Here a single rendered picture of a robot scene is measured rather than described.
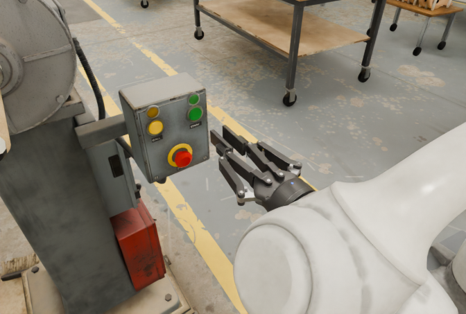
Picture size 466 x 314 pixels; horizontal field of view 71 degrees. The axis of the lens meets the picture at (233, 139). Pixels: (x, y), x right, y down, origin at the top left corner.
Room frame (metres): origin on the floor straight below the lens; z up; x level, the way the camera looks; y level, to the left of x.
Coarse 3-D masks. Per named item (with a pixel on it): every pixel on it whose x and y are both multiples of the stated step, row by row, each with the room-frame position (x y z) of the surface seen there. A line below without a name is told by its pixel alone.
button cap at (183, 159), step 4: (180, 152) 0.55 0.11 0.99; (184, 152) 0.55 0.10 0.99; (188, 152) 0.55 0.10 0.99; (176, 156) 0.54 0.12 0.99; (180, 156) 0.54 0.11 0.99; (184, 156) 0.54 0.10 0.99; (188, 156) 0.55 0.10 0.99; (176, 160) 0.54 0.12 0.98; (180, 160) 0.54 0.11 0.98; (184, 160) 0.54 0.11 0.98; (188, 160) 0.54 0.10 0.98; (176, 164) 0.53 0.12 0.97; (180, 164) 0.53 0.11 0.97; (184, 164) 0.54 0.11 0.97; (188, 164) 0.55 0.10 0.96
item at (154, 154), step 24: (120, 96) 0.59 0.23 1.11; (144, 96) 0.57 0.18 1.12; (168, 96) 0.57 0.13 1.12; (144, 120) 0.53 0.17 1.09; (168, 120) 0.55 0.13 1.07; (192, 120) 0.58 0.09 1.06; (120, 144) 0.65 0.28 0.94; (144, 144) 0.53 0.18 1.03; (168, 144) 0.55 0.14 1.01; (192, 144) 0.58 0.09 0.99; (144, 168) 0.53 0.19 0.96; (168, 168) 0.55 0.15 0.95
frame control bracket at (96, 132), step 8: (104, 120) 0.61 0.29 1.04; (112, 120) 0.61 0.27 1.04; (120, 120) 0.61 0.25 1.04; (80, 128) 0.57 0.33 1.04; (88, 128) 0.57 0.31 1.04; (96, 128) 0.57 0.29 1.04; (104, 128) 0.58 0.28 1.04; (112, 128) 0.59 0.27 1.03; (120, 128) 0.60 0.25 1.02; (80, 136) 0.55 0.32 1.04; (88, 136) 0.56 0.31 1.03; (96, 136) 0.57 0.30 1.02; (104, 136) 0.58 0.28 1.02; (112, 136) 0.59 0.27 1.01; (120, 136) 0.59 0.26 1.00; (80, 144) 0.55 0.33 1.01; (88, 144) 0.56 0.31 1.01; (96, 144) 0.57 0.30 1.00
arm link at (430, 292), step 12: (432, 276) 0.19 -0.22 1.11; (420, 288) 0.17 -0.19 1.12; (432, 288) 0.18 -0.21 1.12; (408, 300) 0.17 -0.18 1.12; (420, 300) 0.16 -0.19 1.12; (432, 300) 0.16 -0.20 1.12; (444, 300) 0.17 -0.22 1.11; (396, 312) 0.16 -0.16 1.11; (408, 312) 0.16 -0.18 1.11; (420, 312) 0.15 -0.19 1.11; (432, 312) 0.15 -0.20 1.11; (444, 312) 0.16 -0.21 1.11; (456, 312) 0.16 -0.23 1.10
